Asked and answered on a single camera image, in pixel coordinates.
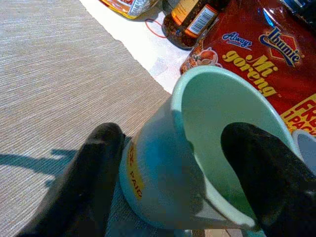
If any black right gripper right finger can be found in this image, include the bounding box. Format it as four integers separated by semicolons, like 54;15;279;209
220;121;316;237

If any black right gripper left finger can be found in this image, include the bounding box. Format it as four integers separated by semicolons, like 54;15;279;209
18;122;126;237

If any light green ceramic mug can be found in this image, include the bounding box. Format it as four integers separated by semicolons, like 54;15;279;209
118;65;316;230

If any beige woven placemat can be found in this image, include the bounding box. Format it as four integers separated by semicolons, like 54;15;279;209
0;0;266;237

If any red Ibumie noodle packet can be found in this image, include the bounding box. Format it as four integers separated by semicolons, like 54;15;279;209
180;0;316;136

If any dark blue foil packet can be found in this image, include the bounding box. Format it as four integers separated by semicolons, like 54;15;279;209
281;0;316;33

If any chili paste glass jar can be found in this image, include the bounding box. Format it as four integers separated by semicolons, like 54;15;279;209
161;0;232;49

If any red rubber band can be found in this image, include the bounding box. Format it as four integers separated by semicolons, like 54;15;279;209
145;18;167;39

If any yellow orange snack packet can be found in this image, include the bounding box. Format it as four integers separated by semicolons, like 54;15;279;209
100;0;161;20

